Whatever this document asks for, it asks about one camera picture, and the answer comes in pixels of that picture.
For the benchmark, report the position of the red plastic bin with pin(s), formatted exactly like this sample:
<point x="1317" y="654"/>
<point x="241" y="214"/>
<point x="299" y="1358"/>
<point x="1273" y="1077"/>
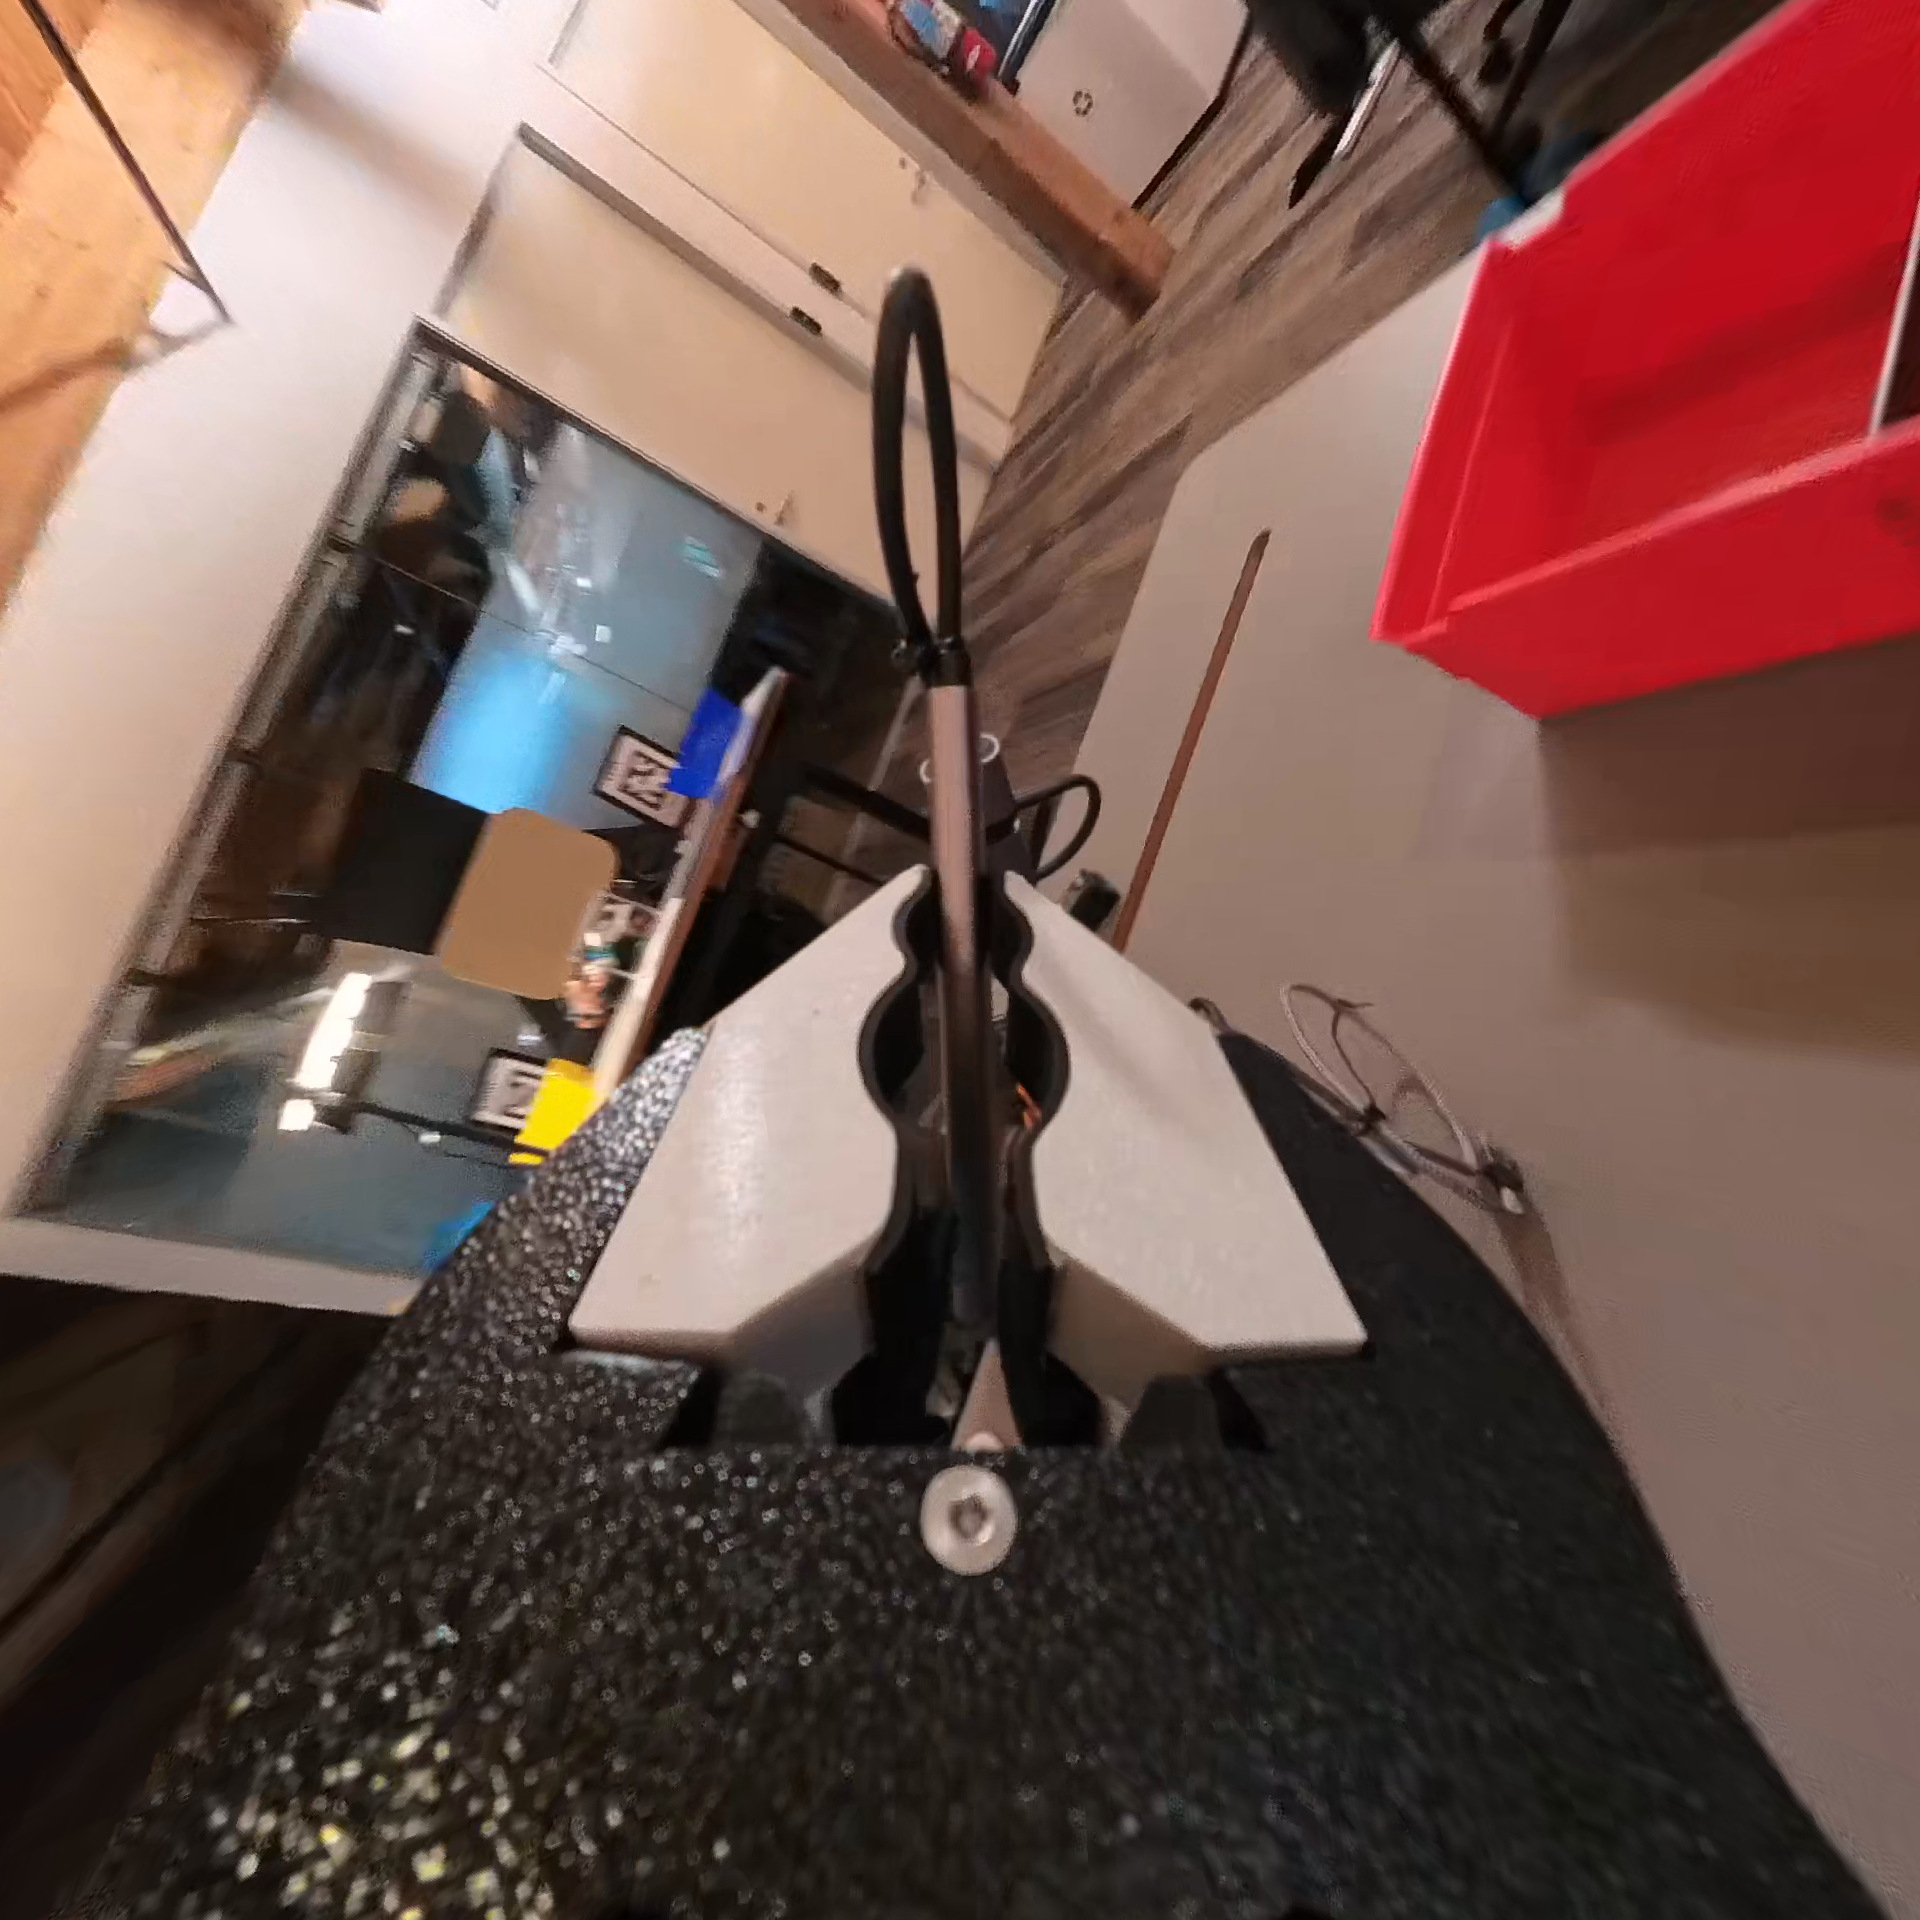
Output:
<point x="1650" y="571"/>

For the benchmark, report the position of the black square panel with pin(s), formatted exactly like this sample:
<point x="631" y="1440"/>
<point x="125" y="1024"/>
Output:
<point x="390" y="856"/>

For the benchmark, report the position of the dark bin divider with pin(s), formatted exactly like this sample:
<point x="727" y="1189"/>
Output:
<point x="1903" y="330"/>

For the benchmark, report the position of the blue plastic bin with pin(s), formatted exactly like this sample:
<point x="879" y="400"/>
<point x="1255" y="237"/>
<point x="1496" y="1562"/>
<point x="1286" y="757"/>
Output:
<point x="714" y="744"/>

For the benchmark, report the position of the wooden desk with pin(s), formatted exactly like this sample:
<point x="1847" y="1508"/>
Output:
<point x="721" y="856"/>

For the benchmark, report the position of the grey usb hub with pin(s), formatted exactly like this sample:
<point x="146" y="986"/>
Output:
<point x="960" y="974"/>

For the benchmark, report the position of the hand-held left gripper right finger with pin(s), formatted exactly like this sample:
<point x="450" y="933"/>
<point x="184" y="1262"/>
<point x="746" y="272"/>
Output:
<point x="1185" y="1202"/>

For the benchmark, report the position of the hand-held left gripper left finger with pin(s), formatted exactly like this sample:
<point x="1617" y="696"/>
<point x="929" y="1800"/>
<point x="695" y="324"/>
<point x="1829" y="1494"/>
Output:
<point x="721" y="1202"/>

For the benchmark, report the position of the wooden post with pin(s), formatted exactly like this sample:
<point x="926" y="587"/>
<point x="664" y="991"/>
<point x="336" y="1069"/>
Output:
<point x="1050" y="195"/>

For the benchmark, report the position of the white door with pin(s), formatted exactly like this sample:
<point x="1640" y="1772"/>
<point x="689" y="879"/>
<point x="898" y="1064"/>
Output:
<point x="779" y="135"/>
<point x="629" y="301"/>

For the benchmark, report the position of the fiducial tag sign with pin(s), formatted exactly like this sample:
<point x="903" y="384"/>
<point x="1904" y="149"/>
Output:
<point x="638" y="779"/>
<point x="503" y="1090"/>

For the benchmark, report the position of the yellow plastic bin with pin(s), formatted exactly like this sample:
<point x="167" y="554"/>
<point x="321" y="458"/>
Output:
<point x="555" y="1108"/>

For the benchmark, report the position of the red fire extinguisher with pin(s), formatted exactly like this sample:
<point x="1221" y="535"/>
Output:
<point x="967" y="53"/>

